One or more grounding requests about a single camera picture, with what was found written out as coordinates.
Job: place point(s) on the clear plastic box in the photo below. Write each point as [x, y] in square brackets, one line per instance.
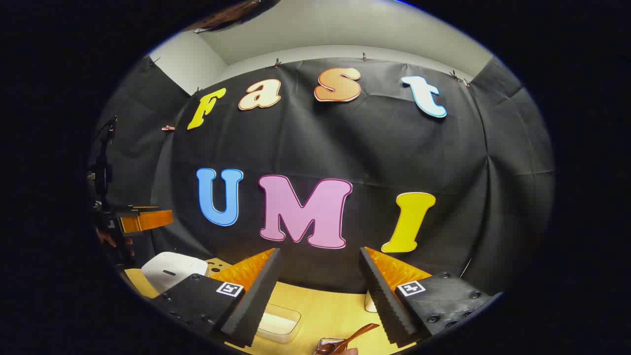
[278, 325]

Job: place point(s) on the black backdrop cloth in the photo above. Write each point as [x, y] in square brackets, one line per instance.
[345, 143]

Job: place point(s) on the white rice cooker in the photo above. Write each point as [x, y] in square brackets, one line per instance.
[182, 264]

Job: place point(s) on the white rice heap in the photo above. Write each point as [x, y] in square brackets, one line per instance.
[276, 323]

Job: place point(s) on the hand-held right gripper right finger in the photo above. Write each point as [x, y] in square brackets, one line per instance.
[387, 305]

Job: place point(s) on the dark brown blurred object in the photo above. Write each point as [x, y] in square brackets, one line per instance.
[231, 15]

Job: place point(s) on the white toaster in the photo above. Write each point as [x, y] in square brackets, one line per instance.
[369, 301]

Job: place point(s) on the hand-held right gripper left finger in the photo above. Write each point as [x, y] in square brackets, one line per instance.
[256, 301]

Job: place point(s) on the clear square chopstick holder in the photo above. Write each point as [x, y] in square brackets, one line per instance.
[325, 342]

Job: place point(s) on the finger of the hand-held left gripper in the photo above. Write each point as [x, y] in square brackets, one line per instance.
[148, 221]

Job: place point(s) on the brown wooden spoon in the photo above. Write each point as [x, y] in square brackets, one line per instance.
[357, 334]

